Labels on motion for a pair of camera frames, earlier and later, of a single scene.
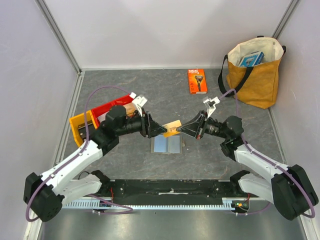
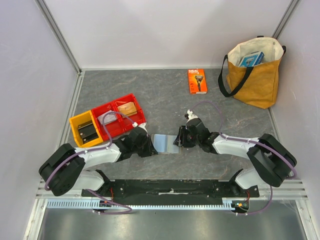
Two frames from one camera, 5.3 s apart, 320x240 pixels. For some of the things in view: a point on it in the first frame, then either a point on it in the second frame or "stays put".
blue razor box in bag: x=252 y=59 stays put
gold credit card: x=171 y=128 → x=127 y=109
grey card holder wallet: x=170 y=145 stays put
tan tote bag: x=256 y=85 stays put
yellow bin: x=79 y=119 stays put
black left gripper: x=149 y=127 → x=150 y=150
